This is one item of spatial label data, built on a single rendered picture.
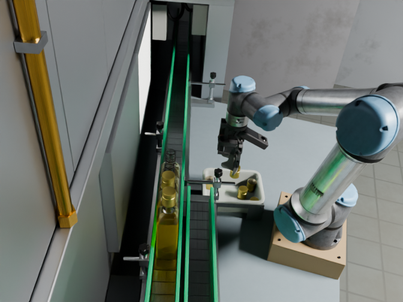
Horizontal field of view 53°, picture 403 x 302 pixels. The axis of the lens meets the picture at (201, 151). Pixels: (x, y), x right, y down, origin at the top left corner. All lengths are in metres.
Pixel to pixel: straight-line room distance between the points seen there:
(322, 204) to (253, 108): 0.33
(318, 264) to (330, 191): 0.41
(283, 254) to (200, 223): 0.29
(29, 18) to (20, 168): 0.16
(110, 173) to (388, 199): 2.36
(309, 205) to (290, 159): 0.73
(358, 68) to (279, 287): 3.00
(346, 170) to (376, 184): 2.11
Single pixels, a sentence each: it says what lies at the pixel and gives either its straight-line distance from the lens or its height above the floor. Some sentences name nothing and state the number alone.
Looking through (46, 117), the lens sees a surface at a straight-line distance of 0.51.
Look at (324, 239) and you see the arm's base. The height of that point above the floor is 0.89.
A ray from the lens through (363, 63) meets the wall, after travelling 4.08.
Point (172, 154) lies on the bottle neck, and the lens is 1.14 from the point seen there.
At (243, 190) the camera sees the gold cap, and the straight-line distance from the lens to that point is 1.53.
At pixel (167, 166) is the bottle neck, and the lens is 1.11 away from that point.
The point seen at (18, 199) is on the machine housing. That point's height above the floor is 1.54.
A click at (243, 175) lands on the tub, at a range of 1.58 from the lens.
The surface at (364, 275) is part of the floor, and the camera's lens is 2.51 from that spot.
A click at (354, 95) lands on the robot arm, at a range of 1.09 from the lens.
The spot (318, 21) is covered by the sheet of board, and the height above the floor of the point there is 0.72.
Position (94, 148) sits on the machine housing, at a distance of 0.76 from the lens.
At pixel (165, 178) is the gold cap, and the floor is 1.16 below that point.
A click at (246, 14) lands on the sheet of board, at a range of 3.49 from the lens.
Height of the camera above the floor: 1.87
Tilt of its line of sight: 39 degrees down
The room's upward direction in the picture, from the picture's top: 6 degrees clockwise
